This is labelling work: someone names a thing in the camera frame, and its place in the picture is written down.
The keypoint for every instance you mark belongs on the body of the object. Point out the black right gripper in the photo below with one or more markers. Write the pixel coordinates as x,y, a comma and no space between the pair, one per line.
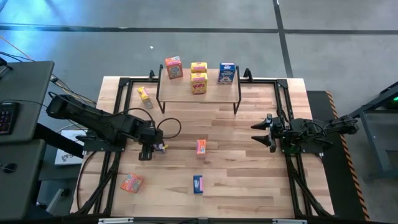
280,129

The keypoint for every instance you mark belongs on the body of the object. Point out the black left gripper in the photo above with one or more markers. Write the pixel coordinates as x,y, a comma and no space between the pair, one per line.
149,135

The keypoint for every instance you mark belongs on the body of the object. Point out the blue Frosted Flakes cereal box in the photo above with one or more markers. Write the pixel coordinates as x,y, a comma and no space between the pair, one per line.
226,74
197,184
160,148

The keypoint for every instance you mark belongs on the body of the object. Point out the yellow Pops cereal box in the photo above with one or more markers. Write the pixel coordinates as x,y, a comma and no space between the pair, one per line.
199,67
143,93
199,85

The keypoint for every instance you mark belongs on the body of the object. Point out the orange Mini-Wheats cereal box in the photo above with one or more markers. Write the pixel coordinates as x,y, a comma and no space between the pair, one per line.
201,147
174,68
131,183

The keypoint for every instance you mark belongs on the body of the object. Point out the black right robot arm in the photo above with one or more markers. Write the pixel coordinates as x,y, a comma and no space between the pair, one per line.
311,133

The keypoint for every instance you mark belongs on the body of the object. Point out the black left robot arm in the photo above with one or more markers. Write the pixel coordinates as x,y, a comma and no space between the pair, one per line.
93,119

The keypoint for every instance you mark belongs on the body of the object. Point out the black hazard-striped floor mat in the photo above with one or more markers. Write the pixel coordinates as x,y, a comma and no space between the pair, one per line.
335,174

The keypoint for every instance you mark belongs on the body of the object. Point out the white printed box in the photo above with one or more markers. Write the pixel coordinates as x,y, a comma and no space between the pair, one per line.
66,155

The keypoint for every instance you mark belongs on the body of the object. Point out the grey desk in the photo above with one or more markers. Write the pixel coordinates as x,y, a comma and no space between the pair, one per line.
28,90
18,186

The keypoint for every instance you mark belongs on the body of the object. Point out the black equipment stand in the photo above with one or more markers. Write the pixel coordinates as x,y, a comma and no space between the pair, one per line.
388,96

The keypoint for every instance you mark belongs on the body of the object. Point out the black keyboard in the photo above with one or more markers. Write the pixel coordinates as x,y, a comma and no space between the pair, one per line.
7,118

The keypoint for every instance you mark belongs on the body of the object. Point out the black computer mouse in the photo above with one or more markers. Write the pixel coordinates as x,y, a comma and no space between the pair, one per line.
9,168

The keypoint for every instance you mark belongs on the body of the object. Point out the black aluminium rig frame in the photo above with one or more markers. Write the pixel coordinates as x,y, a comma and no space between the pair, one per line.
264,81

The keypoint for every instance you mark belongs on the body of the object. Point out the wooden shelf black metal frame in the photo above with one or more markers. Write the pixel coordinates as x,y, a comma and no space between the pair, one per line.
180,93

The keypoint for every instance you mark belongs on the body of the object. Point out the silver bracket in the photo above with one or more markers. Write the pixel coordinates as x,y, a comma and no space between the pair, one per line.
289,221
115,220

